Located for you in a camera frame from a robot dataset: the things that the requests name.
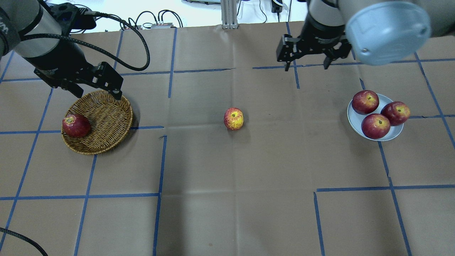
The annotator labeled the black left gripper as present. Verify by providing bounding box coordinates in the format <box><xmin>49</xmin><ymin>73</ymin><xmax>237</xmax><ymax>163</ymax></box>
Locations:
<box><xmin>34</xmin><ymin>62</ymin><xmax>123</xmax><ymax>100</ymax></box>

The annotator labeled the aluminium frame post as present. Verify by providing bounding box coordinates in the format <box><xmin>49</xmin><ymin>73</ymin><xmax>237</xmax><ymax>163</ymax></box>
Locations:
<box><xmin>220</xmin><ymin>0</ymin><xmax>239</xmax><ymax>30</ymax></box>

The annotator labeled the red apple plate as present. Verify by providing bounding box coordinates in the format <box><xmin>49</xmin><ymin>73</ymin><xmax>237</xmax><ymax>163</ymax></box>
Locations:
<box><xmin>380</xmin><ymin>101</ymin><xmax>411</xmax><ymax>127</ymax></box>
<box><xmin>361</xmin><ymin>113</ymin><xmax>391</xmax><ymax>140</ymax></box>
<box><xmin>352</xmin><ymin>90</ymin><xmax>380</xmax><ymax>115</ymax></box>

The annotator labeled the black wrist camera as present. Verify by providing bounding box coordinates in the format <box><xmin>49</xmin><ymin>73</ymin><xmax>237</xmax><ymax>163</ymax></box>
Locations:
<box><xmin>47</xmin><ymin>2</ymin><xmax>96</xmax><ymax>32</ymax></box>

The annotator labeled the red apple plate front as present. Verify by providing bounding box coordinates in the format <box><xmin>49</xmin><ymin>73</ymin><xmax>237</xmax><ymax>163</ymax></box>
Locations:
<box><xmin>361</xmin><ymin>113</ymin><xmax>391</xmax><ymax>140</ymax></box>

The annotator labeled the woven wicker basket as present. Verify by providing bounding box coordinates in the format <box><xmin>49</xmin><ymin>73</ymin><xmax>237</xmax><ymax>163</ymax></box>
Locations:
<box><xmin>61</xmin><ymin>90</ymin><xmax>134</xmax><ymax>155</ymax></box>

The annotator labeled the red yellow apple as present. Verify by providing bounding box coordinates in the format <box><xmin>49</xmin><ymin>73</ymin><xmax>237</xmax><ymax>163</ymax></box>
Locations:
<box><xmin>223</xmin><ymin>107</ymin><xmax>244</xmax><ymax>131</ymax></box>

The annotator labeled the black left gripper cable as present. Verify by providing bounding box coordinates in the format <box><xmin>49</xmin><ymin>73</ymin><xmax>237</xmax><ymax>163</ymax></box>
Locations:
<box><xmin>21</xmin><ymin>11</ymin><xmax>151</xmax><ymax>71</ymax></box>

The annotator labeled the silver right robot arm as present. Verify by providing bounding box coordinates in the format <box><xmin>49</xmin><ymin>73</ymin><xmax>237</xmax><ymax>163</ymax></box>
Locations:
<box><xmin>276</xmin><ymin>0</ymin><xmax>455</xmax><ymax>71</ymax></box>

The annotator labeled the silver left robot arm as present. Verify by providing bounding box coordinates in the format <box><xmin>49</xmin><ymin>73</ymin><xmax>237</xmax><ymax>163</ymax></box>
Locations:
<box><xmin>1</xmin><ymin>0</ymin><xmax>123</xmax><ymax>100</ymax></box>

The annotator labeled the grey round plate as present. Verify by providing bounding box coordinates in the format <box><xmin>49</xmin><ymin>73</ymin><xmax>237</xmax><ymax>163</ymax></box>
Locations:
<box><xmin>347</xmin><ymin>94</ymin><xmax>404</xmax><ymax>142</ymax></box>

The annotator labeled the red apple plate outer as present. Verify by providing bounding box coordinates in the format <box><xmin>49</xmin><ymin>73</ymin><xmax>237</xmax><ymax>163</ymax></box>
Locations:
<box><xmin>380</xmin><ymin>101</ymin><xmax>411</xmax><ymax>127</ymax></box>

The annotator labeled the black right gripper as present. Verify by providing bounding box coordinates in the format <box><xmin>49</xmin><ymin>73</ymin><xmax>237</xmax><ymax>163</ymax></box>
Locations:
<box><xmin>277</xmin><ymin>34</ymin><xmax>352</xmax><ymax>72</ymax></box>

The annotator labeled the red apple plate back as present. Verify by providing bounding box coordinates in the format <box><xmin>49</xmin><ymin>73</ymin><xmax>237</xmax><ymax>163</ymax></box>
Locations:
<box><xmin>352</xmin><ymin>90</ymin><xmax>380</xmax><ymax>115</ymax></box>

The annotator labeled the black power adapter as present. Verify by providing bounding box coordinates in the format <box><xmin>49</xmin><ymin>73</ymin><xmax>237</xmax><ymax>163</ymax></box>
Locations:
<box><xmin>271</xmin><ymin>0</ymin><xmax>284</xmax><ymax>14</ymax></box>

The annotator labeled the dark red basket apple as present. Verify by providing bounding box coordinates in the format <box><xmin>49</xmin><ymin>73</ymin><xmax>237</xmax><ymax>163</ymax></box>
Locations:
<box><xmin>62</xmin><ymin>114</ymin><xmax>91</xmax><ymax>138</ymax></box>

